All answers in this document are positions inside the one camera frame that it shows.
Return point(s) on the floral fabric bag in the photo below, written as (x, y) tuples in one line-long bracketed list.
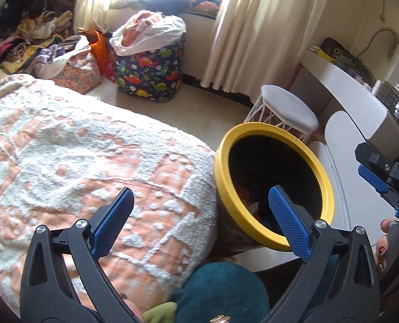
[(81, 72)]

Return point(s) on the orange bag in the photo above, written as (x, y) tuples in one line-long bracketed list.
[(98, 50)]

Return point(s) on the narrow cream curtain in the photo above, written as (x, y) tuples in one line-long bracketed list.
[(95, 0)]

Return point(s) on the dark cosmetics organizer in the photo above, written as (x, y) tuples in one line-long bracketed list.
[(398, 104)]

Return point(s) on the orange white tufted blanket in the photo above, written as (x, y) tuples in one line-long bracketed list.
[(68, 161)]

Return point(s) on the dark puffy jacket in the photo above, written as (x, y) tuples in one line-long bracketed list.
[(165, 1)]

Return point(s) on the green fleece cloth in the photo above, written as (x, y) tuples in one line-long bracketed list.
[(159, 313)]

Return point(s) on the yellow box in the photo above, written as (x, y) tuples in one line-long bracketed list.
[(319, 53)]

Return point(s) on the yellow-rimmed black trash bin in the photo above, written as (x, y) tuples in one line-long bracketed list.
[(226, 161)]

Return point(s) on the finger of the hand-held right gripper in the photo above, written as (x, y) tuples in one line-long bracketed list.
[(364, 153), (372, 178)]

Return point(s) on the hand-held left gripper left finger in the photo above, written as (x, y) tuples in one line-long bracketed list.
[(113, 225)]

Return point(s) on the dinosaur print storage bag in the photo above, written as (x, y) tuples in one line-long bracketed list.
[(152, 74)]

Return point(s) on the white vanity desk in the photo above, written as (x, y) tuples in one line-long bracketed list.
[(344, 87)]

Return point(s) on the wide cream curtain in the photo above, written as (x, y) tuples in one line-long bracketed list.
[(270, 30)]

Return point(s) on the teal fleece clothing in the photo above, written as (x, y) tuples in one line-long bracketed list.
[(223, 289)]

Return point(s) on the dark bag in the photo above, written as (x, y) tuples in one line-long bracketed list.
[(340, 53)]

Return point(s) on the white plastic bag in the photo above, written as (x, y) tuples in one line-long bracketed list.
[(165, 28)]

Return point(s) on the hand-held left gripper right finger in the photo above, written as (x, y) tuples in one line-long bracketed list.
[(288, 222)]

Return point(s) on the person's right hand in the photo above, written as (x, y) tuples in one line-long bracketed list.
[(383, 245)]

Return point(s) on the white round stool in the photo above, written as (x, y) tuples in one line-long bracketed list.
[(287, 106)]

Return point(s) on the white tube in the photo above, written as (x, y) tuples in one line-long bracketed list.
[(377, 88)]

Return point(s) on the white rounded cabinet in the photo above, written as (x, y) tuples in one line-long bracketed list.
[(340, 161)]

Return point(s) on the orange patterned quilt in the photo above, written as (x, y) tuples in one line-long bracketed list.
[(206, 3)]

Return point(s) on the white bag with purple clothes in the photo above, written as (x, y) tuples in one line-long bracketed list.
[(51, 57)]

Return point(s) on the light crumpled sheet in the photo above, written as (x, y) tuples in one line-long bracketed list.
[(120, 4)]

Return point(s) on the pile of clothes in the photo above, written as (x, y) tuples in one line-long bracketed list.
[(27, 23)]

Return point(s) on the orange cloth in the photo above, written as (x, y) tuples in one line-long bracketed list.
[(138, 27)]

